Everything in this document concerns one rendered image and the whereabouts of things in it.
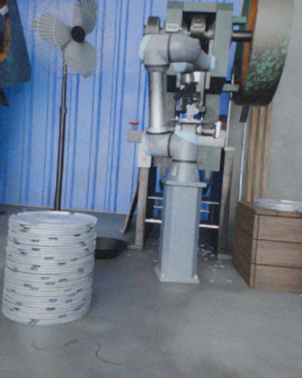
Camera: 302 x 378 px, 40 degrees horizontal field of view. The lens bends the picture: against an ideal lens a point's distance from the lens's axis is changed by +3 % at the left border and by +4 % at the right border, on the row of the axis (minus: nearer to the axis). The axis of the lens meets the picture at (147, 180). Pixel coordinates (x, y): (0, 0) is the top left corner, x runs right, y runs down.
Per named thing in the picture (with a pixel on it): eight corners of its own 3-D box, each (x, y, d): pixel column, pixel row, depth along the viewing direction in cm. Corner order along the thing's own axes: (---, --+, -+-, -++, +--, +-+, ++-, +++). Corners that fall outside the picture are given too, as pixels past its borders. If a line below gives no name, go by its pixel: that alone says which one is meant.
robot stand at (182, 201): (200, 283, 183) (207, 183, 181) (159, 281, 181) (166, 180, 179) (191, 271, 202) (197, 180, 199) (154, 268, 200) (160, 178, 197)
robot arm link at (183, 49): (197, 28, 167) (218, 53, 213) (171, 30, 171) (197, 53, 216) (194, 59, 168) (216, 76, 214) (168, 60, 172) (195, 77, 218)
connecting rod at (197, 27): (204, 70, 248) (210, 9, 246) (183, 69, 249) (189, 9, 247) (202, 77, 269) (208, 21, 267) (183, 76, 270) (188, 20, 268)
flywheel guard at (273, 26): (285, 94, 215) (298, -64, 211) (230, 93, 218) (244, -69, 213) (251, 117, 318) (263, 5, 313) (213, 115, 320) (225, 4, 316)
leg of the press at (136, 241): (143, 251, 235) (154, 95, 230) (123, 250, 235) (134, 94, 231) (153, 226, 326) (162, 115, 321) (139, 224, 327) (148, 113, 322)
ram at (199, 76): (203, 105, 247) (208, 53, 245) (178, 104, 248) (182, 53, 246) (201, 109, 264) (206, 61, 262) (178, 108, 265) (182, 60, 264)
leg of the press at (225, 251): (237, 261, 230) (252, 100, 226) (216, 259, 231) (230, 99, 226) (220, 232, 322) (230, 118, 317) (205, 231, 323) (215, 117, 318)
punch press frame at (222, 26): (218, 229, 237) (241, -11, 230) (145, 222, 241) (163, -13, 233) (208, 212, 316) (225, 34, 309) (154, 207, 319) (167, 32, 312)
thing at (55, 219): (108, 218, 153) (108, 216, 153) (78, 230, 125) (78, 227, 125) (36, 211, 159) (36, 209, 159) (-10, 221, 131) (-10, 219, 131)
